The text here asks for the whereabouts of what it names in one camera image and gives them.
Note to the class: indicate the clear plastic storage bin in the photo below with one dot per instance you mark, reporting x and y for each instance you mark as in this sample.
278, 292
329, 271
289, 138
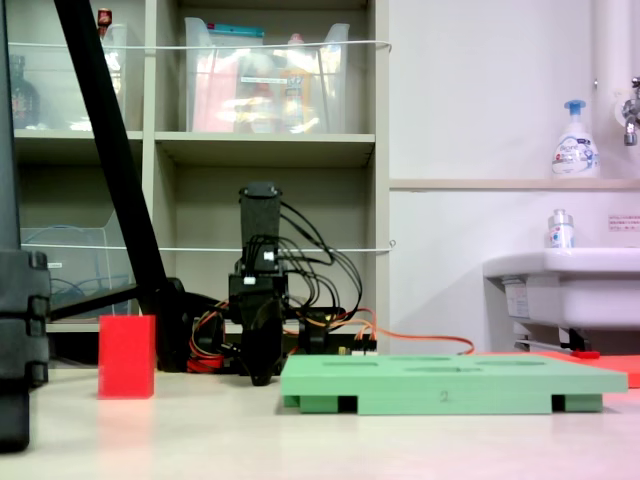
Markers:
60, 90
225, 90

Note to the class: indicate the red square block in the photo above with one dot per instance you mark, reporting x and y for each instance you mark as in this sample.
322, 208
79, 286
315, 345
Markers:
126, 357

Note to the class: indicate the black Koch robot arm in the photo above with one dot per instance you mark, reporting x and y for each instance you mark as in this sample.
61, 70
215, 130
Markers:
260, 215

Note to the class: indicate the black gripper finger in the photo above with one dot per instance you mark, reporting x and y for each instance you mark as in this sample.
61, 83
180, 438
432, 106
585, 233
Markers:
247, 345
267, 345

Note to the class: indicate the metal faucet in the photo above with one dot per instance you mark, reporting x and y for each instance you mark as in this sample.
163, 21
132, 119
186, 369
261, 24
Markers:
630, 117

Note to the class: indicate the white foam soap pump bottle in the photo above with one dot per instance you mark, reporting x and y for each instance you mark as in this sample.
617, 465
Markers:
575, 150

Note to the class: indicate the small orange foam block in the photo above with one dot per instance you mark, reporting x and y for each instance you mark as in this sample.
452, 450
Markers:
622, 370

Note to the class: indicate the pink-capped orange bottle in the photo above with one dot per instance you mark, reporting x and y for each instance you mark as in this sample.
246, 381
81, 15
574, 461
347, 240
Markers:
296, 85

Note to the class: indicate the notched black tripod leg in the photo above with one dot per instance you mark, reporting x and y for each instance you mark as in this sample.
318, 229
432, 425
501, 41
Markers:
17, 310

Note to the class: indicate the large orange foam block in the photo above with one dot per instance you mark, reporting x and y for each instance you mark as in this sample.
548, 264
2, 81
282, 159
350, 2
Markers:
525, 353

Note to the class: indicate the small white sanitizer bottle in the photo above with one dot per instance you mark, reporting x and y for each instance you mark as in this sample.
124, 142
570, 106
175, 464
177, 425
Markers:
560, 232

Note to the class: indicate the thin black tripod brace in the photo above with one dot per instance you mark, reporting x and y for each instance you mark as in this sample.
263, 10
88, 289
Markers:
95, 300

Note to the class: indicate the beige shelf unit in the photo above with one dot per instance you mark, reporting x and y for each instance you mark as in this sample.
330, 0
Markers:
265, 144

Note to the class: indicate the white sink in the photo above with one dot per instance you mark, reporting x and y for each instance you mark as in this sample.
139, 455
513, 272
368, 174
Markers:
575, 285

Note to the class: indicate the pink wall notice label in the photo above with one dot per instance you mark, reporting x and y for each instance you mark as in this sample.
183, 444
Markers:
624, 223

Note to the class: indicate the red-capped bottle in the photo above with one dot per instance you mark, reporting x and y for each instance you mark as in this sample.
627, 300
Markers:
104, 21

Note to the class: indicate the green shape sorting board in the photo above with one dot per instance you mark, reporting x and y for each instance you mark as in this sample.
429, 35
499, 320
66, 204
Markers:
450, 387

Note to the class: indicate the dark patterned bottle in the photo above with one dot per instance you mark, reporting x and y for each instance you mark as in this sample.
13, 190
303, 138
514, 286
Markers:
24, 100

